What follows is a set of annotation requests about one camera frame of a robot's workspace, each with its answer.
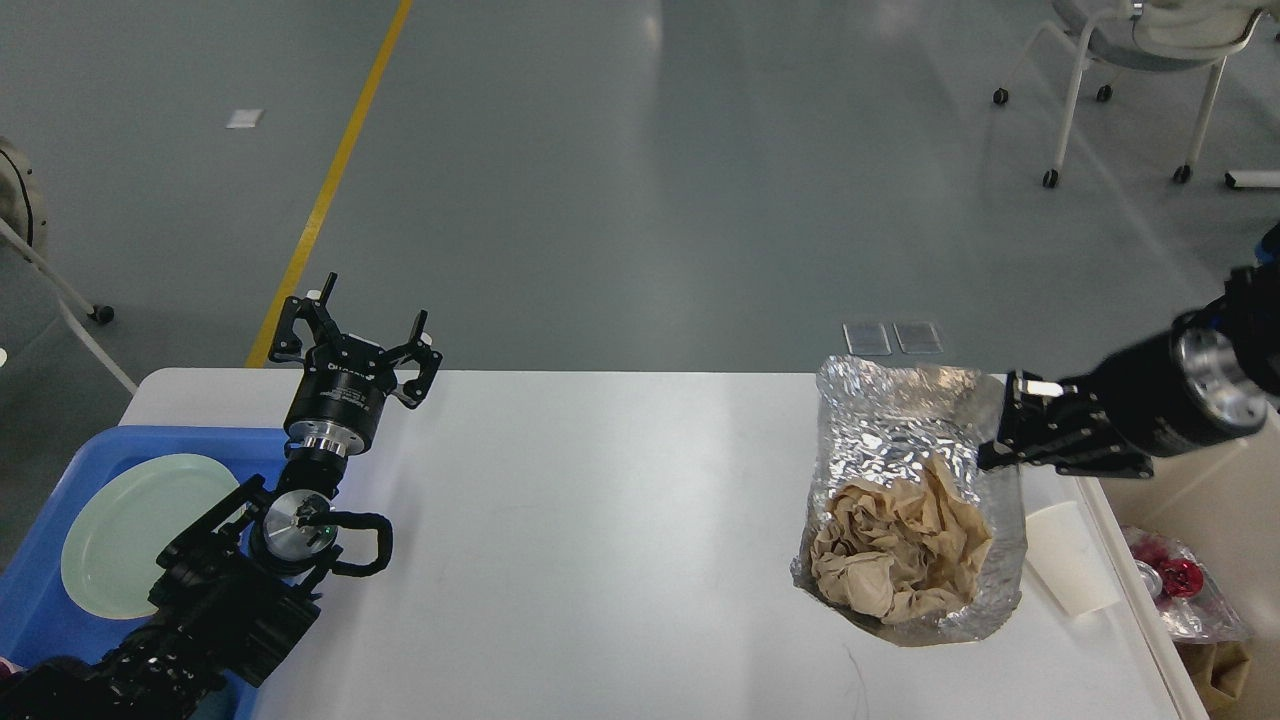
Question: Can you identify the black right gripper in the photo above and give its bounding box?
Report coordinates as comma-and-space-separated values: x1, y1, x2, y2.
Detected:
977, 310, 1271, 480

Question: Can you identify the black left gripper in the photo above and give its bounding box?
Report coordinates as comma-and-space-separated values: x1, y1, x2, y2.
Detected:
270, 272, 444, 461

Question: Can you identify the white paper cup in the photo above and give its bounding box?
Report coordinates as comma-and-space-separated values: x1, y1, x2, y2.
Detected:
1025, 501, 1123, 618

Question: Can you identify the silver foil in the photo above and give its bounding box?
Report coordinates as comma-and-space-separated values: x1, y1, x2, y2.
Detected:
791, 356, 1027, 647

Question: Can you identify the silver red foil wrapper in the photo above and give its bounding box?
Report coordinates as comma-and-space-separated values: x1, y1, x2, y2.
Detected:
1121, 524, 1253, 644

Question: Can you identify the brown paper bag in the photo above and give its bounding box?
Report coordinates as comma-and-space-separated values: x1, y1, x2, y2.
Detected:
1175, 641, 1252, 715

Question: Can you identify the pale green plate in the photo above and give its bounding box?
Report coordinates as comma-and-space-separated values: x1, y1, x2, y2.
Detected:
60, 454, 239, 620

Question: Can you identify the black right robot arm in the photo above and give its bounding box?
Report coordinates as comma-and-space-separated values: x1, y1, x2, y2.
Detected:
977, 231, 1279, 479

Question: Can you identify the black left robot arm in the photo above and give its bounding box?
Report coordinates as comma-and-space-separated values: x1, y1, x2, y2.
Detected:
3, 273, 443, 719

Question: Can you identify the floor outlet plate right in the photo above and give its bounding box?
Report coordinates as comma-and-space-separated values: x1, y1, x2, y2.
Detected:
893, 322, 945, 355

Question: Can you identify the floor outlet plate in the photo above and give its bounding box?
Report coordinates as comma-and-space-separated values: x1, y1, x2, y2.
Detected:
842, 322, 893, 357
893, 322, 945, 355

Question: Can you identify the white plastic bin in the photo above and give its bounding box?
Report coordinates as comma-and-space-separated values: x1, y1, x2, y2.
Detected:
1075, 413, 1279, 719

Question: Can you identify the floor outlet plate left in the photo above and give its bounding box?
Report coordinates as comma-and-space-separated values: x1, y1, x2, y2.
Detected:
842, 322, 893, 357

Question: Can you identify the grey chair at left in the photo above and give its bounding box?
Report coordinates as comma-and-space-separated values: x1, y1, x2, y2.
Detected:
1, 137, 138, 395

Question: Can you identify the white rolling chair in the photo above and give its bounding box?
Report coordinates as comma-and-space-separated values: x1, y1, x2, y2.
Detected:
992, 1, 1277, 190

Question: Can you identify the blue plastic tray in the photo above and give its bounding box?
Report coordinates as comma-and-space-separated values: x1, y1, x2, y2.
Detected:
3, 427, 319, 719

